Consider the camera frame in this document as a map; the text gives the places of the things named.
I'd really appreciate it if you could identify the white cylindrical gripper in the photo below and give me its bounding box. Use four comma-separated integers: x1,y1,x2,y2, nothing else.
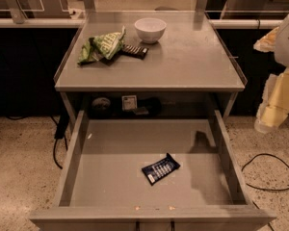
253,27,289,134

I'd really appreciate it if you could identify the blue rxbar blueberry bar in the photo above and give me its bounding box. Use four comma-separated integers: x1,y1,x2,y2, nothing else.
142,153,180,186

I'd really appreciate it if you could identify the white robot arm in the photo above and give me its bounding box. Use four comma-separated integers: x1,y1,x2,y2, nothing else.
253,13,289,134

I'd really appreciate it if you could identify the grey cabinet counter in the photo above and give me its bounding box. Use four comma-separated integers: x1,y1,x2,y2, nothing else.
56,11,246,120

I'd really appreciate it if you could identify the open grey top drawer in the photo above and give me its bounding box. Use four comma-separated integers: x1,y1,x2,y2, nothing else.
30,112,276,231

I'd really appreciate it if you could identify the white ceramic bowl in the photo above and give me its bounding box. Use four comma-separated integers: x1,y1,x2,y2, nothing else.
134,17,167,43

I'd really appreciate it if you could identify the dark brown snack bar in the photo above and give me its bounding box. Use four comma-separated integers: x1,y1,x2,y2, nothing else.
120,44,148,60

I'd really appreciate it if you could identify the white label box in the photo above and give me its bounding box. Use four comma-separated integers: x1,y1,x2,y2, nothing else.
121,95,137,111

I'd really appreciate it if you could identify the green chip bag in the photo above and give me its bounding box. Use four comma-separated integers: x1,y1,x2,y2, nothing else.
77,27,126,65

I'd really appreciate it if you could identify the dark round object inside cabinet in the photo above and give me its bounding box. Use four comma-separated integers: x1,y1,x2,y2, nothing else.
92,97,111,116

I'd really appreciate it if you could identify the black power adapter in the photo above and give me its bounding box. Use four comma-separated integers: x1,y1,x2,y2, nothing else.
54,114,69,139

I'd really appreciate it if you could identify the black floor cable right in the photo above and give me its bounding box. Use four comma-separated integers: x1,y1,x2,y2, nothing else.
241,153,289,231

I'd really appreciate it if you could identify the black cable left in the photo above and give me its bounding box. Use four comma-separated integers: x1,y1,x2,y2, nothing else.
49,115,69,170

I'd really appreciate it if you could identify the white horizontal rail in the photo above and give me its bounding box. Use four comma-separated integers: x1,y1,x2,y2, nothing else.
0,18,281,29

